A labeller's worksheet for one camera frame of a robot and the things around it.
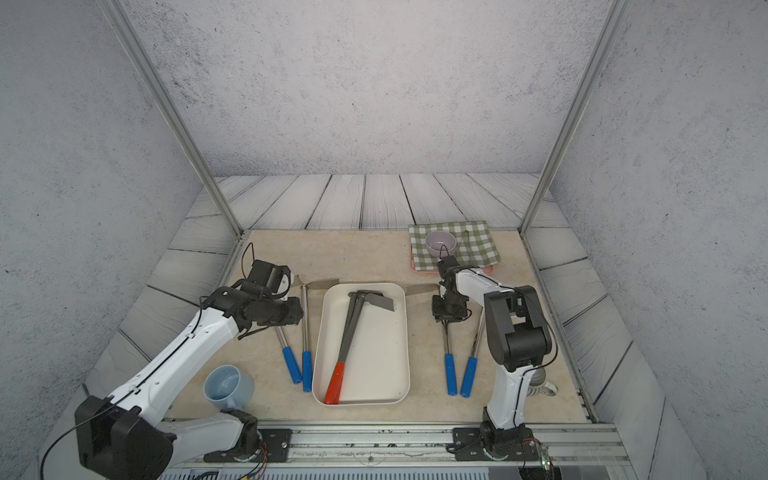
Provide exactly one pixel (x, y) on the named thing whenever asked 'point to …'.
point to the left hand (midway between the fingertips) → (303, 313)
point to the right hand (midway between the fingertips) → (443, 317)
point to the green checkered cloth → (475, 247)
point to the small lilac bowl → (435, 239)
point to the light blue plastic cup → (229, 387)
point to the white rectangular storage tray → (377, 367)
